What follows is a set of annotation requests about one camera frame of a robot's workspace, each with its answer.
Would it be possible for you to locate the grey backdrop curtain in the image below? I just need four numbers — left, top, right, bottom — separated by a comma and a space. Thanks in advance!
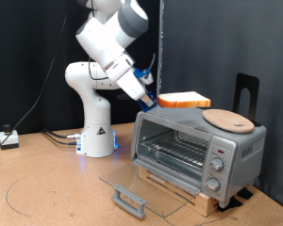
162, 0, 283, 213

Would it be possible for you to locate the black foam pad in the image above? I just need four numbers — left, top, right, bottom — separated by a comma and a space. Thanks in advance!
237, 186, 255, 201
216, 196, 243, 213

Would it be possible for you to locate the round wooden cutting board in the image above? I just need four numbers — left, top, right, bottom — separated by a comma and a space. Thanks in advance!
202, 108, 256, 135

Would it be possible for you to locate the wooden block base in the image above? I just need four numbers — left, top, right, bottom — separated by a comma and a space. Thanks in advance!
137, 166, 220, 218

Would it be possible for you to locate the wrist camera on blue mount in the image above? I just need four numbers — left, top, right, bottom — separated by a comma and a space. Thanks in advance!
133, 67, 155, 86

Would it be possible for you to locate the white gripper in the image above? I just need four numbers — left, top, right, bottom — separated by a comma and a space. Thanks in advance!
115, 67, 155, 107

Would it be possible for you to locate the black backdrop curtain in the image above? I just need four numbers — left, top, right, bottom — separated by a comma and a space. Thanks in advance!
0, 0, 161, 136

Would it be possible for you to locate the emergency stop button box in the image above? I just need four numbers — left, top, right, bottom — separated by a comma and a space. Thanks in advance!
0, 123, 20, 150

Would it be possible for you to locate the black camera cable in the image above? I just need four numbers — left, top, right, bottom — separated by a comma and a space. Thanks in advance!
0, 0, 158, 164

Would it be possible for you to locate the silver oven knob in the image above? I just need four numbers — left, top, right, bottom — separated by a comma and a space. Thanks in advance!
209, 156, 225, 172
205, 177, 222, 192

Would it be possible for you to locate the black metal bookend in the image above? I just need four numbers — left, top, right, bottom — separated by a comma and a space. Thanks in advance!
233, 73, 262, 127

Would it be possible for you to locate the black cable with silver connector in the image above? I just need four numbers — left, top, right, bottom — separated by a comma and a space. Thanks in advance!
42, 129, 83, 139

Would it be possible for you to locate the slice of white bread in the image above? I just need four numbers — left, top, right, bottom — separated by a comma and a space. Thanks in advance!
157, 90, 212, 109

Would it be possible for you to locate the silver toaster oven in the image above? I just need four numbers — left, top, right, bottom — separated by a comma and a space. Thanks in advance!
130, 105, 268, 209

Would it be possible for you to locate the black base cable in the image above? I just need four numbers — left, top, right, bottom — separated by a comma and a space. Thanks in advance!
44, 131, 78, 146

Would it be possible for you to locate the vertical metal pole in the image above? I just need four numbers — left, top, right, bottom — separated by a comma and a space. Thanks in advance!
158, 0, 165, 95

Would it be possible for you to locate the wire oven rack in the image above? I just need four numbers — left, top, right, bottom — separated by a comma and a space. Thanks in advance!
139, 129, 210, 170

